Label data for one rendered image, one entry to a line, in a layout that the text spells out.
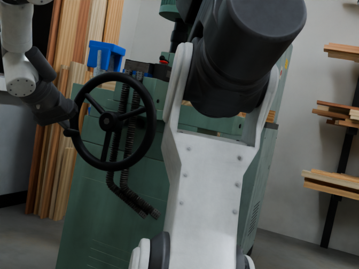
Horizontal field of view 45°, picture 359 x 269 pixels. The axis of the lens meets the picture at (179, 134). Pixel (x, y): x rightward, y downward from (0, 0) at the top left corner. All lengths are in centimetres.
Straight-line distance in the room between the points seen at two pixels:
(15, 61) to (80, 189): 61
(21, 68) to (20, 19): 14
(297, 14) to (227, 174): 27
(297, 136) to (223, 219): 317
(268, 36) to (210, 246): 32
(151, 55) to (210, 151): 352
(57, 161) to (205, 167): 232
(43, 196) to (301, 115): 217
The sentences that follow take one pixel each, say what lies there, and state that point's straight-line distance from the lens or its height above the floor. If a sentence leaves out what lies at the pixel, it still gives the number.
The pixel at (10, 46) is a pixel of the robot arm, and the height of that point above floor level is 95.
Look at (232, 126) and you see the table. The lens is 132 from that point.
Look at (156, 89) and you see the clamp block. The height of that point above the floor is 93.
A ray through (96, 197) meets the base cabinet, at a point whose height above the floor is 53.
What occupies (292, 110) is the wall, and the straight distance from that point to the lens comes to 386.
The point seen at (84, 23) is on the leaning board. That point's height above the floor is 134.
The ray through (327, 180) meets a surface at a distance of 337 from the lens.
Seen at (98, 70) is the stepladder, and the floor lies 100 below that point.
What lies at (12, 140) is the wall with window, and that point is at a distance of 308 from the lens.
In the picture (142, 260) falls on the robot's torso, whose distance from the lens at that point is 68.
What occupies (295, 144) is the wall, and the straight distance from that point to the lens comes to 385.
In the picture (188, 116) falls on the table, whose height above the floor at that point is 87.
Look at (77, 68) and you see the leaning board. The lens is 300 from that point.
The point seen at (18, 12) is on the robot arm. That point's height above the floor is 101.
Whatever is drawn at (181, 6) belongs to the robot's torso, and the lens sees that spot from 87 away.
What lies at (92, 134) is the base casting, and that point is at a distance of 153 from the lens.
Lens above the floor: 89
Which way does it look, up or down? 3 degrees down
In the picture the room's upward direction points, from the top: 12 degrees clockwise
